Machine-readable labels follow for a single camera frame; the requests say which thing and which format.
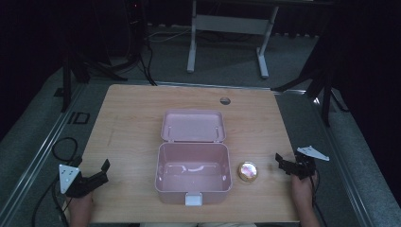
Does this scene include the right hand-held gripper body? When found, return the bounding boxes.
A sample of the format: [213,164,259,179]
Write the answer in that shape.
[291,145,331,181]

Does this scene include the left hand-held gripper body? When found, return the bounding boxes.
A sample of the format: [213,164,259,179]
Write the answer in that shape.
[58,164,96,200]

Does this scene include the person's left hand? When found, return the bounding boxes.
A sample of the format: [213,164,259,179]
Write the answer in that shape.
[66,191,95,213]

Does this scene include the person's right hand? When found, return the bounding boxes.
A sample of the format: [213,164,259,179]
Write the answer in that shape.
[290,171,318,202]

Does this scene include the round gold tin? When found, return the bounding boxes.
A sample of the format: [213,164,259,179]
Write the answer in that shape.
[236,161,259,183]

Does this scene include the black metal stand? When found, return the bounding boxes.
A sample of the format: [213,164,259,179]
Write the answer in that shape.
[60,51,129,114]
[271,60,350,128]

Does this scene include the pink plastic box with lid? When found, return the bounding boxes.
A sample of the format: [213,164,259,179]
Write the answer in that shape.
[153,108,234,208]

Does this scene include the person's light clothing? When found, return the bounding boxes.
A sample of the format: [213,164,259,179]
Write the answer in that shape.
[139,221,258,227]

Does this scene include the dark computer tower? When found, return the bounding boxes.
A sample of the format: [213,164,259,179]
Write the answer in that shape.
[125,0,148,65]

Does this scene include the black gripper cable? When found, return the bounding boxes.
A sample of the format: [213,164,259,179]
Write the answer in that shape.
[30,136,80,227]
[309,169,329,227]

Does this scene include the metal floor rail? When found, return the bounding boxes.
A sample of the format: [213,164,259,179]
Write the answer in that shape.
[0,83,88,227]
[310,89,401,227]

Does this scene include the black floor cables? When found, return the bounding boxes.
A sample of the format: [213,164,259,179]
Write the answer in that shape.
[137,37,159,87]

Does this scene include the white floor cable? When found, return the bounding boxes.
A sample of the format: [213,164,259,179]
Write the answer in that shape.
[145,27,192,44]

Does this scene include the white desk frame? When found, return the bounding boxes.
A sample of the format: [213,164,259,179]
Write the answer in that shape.
[186,0,280,80]

